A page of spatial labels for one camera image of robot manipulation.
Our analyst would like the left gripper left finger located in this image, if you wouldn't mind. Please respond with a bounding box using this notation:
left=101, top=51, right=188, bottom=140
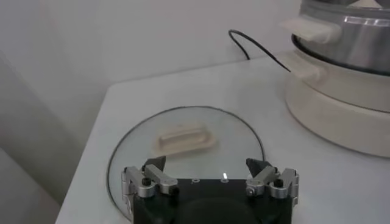
left=121, top=155, right=180, bottom=200

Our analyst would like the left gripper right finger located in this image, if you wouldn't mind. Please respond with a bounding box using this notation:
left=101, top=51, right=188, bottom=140
left=245, top=158, right=300, bottom=200

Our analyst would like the glass pot lid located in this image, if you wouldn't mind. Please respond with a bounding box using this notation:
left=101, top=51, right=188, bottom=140
left=106, top=105, right=266, bottom=222

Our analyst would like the steel steamer basket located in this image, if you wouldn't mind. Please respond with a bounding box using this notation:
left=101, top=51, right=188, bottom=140
left=280, top=0, right=390, bottom=77

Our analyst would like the cream electric cooker base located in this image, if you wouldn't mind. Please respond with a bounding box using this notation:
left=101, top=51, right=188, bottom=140
left=285, top=50, right=390, bottom=159

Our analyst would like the black cooker power cord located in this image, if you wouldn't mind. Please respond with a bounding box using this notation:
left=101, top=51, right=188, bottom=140
left=228, top=29, right=292, bottom=73

